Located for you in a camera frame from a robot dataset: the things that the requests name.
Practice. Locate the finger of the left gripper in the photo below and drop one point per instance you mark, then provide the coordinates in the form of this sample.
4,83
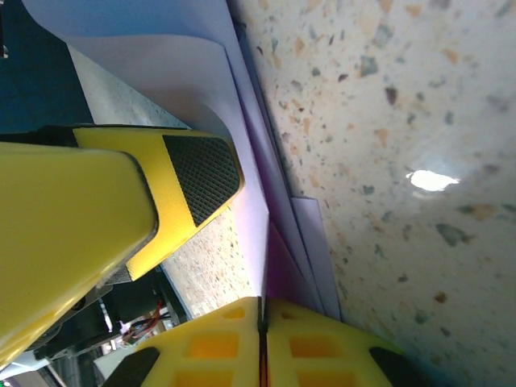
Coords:
60,221
201,173

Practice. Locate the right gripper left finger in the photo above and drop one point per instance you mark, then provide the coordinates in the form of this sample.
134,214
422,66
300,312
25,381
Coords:
181,342

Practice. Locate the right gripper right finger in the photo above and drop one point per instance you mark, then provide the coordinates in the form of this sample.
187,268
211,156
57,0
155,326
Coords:
342,346

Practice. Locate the purple paper sheet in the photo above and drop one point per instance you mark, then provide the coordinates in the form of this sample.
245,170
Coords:
193,72

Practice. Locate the blue printed side panel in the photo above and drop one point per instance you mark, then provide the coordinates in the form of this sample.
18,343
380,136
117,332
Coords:
32,80

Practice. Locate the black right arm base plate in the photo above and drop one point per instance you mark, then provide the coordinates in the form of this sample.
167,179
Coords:
121,298

